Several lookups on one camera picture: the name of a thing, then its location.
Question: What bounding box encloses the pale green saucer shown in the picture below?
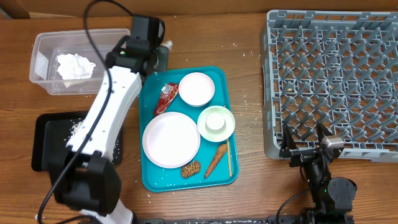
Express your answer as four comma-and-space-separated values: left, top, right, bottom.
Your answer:
197, 106, 236, 142

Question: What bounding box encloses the black tray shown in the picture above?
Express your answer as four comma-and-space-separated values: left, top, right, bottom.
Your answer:
30, 110, 123, 172

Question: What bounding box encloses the teal plastic tray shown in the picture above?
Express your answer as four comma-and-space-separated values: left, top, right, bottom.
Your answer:
139, 66, 239, 192

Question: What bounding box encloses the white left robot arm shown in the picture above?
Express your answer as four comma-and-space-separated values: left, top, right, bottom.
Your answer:
37, 15, 168, 223

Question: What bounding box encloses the white cup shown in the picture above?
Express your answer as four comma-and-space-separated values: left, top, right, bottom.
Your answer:
206, 112, 225, 131

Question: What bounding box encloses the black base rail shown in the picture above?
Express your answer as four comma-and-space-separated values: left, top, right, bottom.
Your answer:
137, 215, 355, 224

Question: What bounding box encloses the wooden chopstick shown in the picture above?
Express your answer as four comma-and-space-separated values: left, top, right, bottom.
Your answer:
223, 105, 233, 178

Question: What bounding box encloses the white napkin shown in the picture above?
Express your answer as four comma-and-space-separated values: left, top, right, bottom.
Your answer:
57, 54, 96, 88

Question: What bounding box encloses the pink bowl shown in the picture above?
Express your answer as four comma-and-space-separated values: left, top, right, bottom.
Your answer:
178, 72, 215, 107

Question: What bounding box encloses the carrot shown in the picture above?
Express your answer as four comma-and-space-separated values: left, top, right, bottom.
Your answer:
204, 144, 228, 179

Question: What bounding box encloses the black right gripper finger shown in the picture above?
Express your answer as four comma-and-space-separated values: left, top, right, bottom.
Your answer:
281, 125, 297, 151
316, 123, 332, 144

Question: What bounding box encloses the clear plastic bin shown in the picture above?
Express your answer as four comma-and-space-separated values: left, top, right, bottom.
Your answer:
29, 28, 133, 96

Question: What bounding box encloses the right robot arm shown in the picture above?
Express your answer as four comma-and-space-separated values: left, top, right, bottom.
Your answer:
275, 123, 357, 224

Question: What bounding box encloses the white torn wrapper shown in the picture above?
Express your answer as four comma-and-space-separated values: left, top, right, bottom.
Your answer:
164, 40, 174, 50

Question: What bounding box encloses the red ketchup packet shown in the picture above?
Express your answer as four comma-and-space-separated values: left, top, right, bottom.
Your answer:
154, 82, 178, 116

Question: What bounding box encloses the pile of white rice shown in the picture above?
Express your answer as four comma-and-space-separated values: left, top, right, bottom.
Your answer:
65, 119, 83, 141

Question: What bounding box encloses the grey dishwasher rack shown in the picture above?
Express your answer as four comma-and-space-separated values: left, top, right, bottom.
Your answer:
260, 10, 397, 162

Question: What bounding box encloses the large white plate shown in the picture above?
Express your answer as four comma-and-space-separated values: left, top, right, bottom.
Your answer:
142, 112, 201, 169

